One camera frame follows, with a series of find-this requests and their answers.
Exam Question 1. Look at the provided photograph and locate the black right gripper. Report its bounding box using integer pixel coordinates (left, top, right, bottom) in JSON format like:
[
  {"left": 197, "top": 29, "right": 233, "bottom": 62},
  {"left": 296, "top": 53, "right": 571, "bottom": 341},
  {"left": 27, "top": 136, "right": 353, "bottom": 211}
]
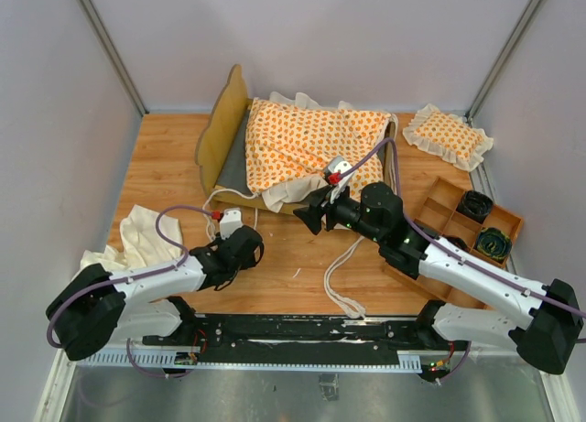
[{"left": 294, "top": 179, "right": 385, "bottom": 244}]

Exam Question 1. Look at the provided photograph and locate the duck print bed cover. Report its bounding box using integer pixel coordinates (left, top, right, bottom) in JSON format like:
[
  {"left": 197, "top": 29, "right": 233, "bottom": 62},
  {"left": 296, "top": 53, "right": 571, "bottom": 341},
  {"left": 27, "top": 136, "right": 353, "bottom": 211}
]
[{"left": 203, "top": 91, "right": 404, "bottom": 319}]

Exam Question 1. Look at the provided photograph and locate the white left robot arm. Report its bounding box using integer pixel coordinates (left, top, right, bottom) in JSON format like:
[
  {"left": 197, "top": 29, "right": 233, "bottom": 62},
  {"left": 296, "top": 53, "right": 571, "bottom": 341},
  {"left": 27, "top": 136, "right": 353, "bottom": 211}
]
[{"left": 46, "top": 225, "right": 264, "bottom": 361}]

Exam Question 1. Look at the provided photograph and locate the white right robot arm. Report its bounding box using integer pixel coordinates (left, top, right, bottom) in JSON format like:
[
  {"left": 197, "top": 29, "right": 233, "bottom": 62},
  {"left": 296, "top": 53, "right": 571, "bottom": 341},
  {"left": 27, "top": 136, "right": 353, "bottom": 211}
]
[{"left": 294, "top": 182, "right": 585, "bottom": 374}]

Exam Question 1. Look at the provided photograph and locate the cream cloth pile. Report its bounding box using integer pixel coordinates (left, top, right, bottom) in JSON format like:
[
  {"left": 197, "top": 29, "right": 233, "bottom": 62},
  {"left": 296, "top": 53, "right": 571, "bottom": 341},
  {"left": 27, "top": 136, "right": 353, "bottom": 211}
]
[{"left": 80, "top": 205, "right": 182, "bottom": 272}]

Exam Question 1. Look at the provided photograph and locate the duck print small pillow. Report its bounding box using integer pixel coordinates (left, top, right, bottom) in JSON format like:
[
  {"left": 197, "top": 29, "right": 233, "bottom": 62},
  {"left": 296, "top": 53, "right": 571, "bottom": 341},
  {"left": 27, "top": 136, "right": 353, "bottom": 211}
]
[{"left": 403, "top": 103, "right": 494, "bottom": 172}]

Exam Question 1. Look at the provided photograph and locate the dark rolled sock upper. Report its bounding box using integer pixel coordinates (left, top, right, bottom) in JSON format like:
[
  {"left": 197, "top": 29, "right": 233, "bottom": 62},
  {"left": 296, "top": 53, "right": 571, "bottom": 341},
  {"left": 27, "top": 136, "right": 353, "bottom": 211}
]
[{"left": 456, "top": 190, "right": 494, "bottom": 223}]

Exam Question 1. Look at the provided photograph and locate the dark rolled sock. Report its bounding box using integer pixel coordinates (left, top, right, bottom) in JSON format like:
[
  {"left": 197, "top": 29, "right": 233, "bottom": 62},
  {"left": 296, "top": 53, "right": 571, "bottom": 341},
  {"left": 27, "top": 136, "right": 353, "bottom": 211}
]
[
  {"left": 474, "top": 227, "right": 512, "bottom": 264},
  {"left": 456, "top": 190, "right": 494, "bottom": 223}
]

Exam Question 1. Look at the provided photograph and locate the wooden compartment organizer box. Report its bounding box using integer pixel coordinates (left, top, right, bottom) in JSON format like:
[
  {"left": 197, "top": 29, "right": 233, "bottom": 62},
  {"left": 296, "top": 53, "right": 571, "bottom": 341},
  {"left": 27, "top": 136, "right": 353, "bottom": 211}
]
[{"left": 386, "top": 177, "right": 524, "bottom": 309}]

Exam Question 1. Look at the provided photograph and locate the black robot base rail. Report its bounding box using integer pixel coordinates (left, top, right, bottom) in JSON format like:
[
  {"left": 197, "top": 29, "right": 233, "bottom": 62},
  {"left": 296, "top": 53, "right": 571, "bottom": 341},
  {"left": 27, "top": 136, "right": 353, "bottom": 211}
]
[{"left": 64, "top": 312, "right": 559, "bottom": 373}]

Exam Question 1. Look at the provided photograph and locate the wooden pet bed frame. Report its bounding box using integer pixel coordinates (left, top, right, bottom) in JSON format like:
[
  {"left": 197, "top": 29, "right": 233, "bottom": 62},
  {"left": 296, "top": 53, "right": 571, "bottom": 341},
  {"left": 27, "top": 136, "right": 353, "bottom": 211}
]
[{"left": 196, "top": 64, "right": 400, "bottom": 216}]

